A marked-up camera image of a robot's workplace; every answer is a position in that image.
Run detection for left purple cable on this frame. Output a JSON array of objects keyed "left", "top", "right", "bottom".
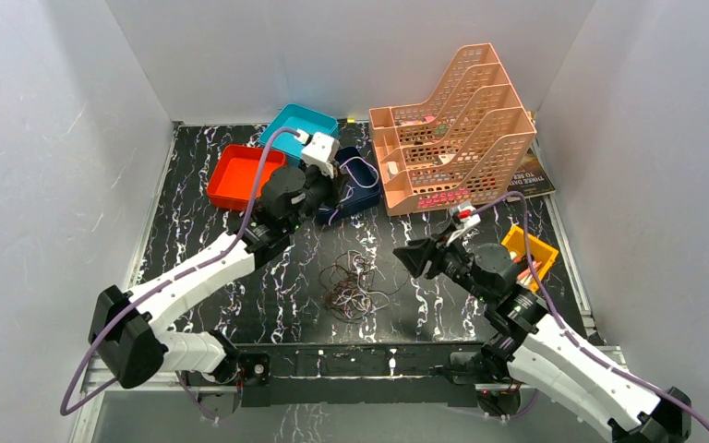
[{"left": 59, "top": 126, "right": 302, "bottom": 417}]

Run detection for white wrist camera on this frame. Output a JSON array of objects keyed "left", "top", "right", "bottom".
[
  {"left": 446, "top": 201, "right": 481, "bottom": 245},
  {"left": 295, "top": 131, "right": 340, "bottom": 179}
]

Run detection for navy square tray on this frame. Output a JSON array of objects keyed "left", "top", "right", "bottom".
[{"left": 315, "top": 147, "right": 381, "bottom": 225}]

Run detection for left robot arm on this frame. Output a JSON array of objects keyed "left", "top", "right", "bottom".
[{"left": 89, "top": 165, "right": 349, "bottom": 389}]

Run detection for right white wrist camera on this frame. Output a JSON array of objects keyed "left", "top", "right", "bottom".
[{"left": 446, "top": 201, "right": 481, "bottom": 245}]

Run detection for white wires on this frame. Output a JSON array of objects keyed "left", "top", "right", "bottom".
[{"left": 330, "top": 155, "right": 381, "bottom": 224}]

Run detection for dark book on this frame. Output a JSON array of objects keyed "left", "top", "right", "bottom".
[{"left": 508, "top": 149, "right": 556, "bottom": 198}]

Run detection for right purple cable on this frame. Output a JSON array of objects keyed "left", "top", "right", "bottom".
[{"left": 474, "top": 191, "right": 709, "bottom": 443}]

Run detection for peach plastic file organizer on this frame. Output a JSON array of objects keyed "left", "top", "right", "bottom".
[{"left": 369, "top": 43, "right": 536, "bottom": 216}]

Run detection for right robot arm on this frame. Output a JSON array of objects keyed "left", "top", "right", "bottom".
[{"left": 393, "top": 235, "right": 691, "bottom": 442}]

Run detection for markers in yellow bin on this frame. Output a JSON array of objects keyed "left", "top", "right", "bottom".
[{"left": 517, "top": 257, "right": 547, "bottom": 286}]

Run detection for brown wire bundle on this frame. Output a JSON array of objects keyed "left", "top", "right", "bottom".
[{"left": 318, "top": 249, "right": 411, "bottom": 325}]

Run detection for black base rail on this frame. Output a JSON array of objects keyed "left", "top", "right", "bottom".
[{"left": 232, "top": 341, "right": 515, "bottom": 410}]

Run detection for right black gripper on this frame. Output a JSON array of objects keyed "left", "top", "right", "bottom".
[{"left": 392, "top": 223, "right": 493, "bottom": 305}]

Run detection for yellow bin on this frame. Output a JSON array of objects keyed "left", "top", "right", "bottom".
[{"left": 500, "top": 225, "right": 559, "bottom": 293}]

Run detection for red square tray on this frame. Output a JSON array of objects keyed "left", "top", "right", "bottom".
[{"left": 207, "top": 144, "right": 262, "bottom": 211}]

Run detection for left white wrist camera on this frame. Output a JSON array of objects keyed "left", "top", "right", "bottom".
[{"left": 295, "top": 131, "right": 340, "bottom": 179}]

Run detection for teal square tray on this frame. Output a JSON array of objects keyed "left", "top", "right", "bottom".
[{"left": 259, "top": 103, "right": 340, "bottom": 166}]

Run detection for purple cable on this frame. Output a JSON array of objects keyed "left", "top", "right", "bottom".
[
  {"left": 474, "top": 191, "right": 709, "bottom": 443},
  {"left": 59, "top": 126, "right": 302, "bottom": 417}
]

